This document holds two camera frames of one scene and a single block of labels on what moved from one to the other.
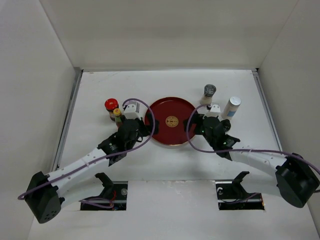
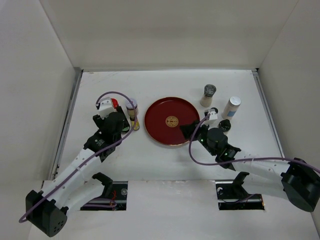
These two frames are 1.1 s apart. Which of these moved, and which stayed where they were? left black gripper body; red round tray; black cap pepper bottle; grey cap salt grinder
Moved: left black gripper body
Stayed: grey cap salt grinder; red round tray; black cap pepper bottle
